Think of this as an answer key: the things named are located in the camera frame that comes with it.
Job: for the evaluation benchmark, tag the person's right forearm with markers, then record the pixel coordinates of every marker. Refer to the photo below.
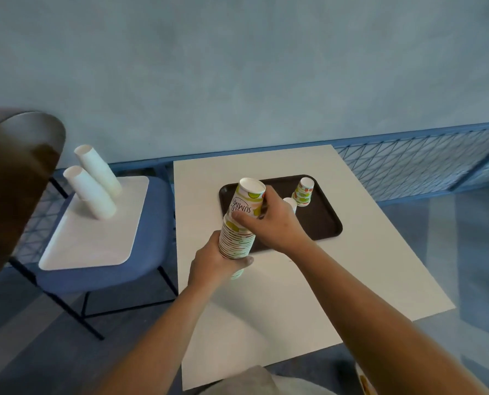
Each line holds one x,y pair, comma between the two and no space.
372,320

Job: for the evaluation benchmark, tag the white plastic tray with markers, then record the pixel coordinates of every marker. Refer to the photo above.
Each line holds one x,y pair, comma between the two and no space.
92,234

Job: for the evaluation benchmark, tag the white printed packet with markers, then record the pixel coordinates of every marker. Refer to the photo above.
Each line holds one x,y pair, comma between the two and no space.
366,382

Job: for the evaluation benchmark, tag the tall stack of printed cups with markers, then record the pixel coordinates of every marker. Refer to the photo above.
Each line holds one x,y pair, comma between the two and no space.
236,244

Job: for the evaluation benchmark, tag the stack of white paper cups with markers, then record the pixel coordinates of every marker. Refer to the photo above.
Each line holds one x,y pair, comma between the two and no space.
90,195
100,172

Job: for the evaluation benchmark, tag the person's left forearm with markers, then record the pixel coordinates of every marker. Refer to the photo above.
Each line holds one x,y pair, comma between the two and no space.
162,345

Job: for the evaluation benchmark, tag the person's left hand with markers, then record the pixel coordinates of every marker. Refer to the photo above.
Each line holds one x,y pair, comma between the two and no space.
205,267

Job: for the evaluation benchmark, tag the brown chair backrest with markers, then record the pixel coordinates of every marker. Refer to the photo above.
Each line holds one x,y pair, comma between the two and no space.
10,189

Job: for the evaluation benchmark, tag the fruit print paper cup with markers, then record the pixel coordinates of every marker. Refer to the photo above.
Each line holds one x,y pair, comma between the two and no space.
244,199
303,193

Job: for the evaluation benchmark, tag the person's right thumb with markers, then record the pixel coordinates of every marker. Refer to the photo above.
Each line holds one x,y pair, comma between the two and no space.
244,219

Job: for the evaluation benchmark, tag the black plastic tray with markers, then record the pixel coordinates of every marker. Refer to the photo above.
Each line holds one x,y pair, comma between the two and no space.
318,220

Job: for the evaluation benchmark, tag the person's grey clothing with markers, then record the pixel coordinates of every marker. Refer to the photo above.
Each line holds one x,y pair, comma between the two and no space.
252,384

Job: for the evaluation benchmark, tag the person's right hand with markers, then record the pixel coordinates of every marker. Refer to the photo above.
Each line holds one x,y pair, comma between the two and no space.
277,226

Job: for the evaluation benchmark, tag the blue padded chair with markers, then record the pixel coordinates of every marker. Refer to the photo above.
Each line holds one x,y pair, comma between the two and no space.
145,259

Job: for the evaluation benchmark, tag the person's left thumb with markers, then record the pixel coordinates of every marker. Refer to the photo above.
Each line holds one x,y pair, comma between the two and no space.
243,262

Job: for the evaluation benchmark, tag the white paper cup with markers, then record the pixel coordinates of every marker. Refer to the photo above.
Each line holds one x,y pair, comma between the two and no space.
290,203

